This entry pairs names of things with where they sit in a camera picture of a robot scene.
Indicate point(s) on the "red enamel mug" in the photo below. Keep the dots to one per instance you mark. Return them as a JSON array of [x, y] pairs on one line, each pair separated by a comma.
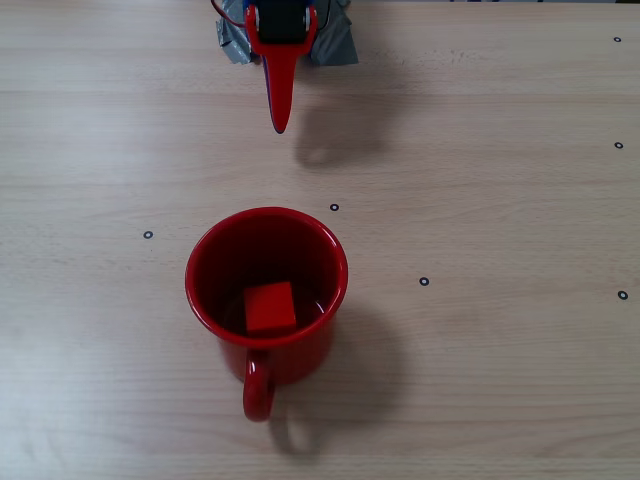
[[295, 360]]

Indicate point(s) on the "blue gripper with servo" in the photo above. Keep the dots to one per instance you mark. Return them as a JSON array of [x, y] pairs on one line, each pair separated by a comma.
[[281, 22]]

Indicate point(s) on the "red cube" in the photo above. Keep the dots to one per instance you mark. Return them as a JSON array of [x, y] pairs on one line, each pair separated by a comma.
[[270, 310]]

